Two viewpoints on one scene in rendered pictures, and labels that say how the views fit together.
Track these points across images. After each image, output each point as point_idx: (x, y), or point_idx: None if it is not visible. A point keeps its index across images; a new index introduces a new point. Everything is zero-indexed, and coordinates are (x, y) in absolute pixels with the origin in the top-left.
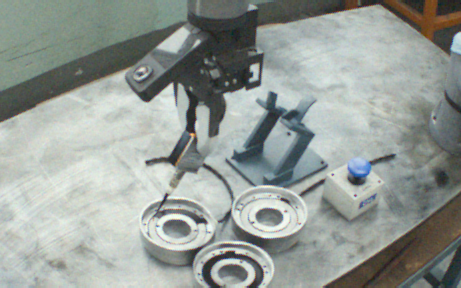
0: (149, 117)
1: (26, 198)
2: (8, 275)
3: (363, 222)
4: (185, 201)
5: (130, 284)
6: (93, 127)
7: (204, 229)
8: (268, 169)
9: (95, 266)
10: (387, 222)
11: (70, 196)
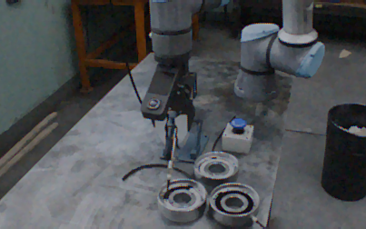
0: (98, 158)
1: None
2: None
3: (255, 151)
4: (173, 182)
5: None
6: (70, 178)
7: (194, 190)
8: (185, 151)
9: None
10: (267, 145)
11: (96, 223)
